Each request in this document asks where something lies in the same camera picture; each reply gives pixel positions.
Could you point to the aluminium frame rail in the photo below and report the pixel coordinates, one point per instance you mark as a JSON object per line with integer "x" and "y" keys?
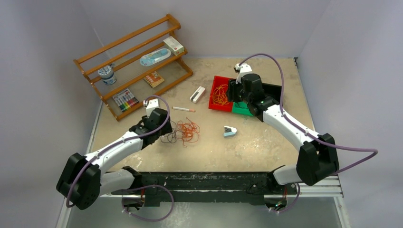
{"x": 329, "y": 187}

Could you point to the green plastic bin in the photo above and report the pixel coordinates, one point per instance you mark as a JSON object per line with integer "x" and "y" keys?
{"x": 241, "y": 108}

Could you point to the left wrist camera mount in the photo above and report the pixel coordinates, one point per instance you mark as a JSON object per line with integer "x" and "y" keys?
{"x": 150, "y": 105}

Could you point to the coloured marker set pack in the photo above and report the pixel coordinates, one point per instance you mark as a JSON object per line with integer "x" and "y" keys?
{"x": 125, "y": 100}

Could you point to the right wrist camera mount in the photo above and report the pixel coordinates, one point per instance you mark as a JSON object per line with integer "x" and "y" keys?
{"x": 242, "y": 70}

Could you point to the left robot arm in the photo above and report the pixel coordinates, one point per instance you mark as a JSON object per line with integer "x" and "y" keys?
{"x": 87, "y": 177}

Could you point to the blue white tape roll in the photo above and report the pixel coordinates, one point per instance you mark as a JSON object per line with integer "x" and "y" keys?
{"x": 107, "y": 75}

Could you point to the orange snack packet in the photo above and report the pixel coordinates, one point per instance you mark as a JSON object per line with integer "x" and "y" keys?
{"x": 153, "y": 79}

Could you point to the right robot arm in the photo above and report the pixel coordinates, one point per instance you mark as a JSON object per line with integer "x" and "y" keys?
{"x": 316, "y": 159}

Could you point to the black plastic bin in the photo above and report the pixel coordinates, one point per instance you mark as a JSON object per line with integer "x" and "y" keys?
{"x": 272, "y": 90}

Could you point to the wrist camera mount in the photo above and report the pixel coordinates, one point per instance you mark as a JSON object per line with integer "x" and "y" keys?
{"x": 242, "y": 70}
{"x": 150, "y": 105}

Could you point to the white stapler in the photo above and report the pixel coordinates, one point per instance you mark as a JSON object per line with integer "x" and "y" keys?
{"x": 195, "y": 97}

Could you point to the white red box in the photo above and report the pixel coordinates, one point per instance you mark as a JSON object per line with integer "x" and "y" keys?
{"x": 173, "y": 45}

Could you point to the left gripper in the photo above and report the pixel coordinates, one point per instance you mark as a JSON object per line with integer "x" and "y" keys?
{"x": 166, "y": 129}

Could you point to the blue white oval package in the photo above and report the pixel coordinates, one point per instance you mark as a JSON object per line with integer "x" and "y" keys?
{"x": 155, "y": 57}

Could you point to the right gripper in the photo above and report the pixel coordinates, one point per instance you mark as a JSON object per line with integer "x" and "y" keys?
{"x": 233, "y": 88}

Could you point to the white marker with orange cap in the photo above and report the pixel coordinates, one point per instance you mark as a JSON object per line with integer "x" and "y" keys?
{"x": 183, "y": 109}

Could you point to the red plastic bin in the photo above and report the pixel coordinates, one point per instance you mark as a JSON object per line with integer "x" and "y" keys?
{"x": 218, "y": 99}

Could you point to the white blue staple remover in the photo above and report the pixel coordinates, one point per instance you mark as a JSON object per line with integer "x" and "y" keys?
{"x": 229, "y": 131}

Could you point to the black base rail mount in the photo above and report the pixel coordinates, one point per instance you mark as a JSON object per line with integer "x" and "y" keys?
{"x": 253, "y": 188}

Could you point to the wooden shelf rack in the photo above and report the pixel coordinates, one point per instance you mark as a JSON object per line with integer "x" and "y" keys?
{"x": 127, "y": 64}

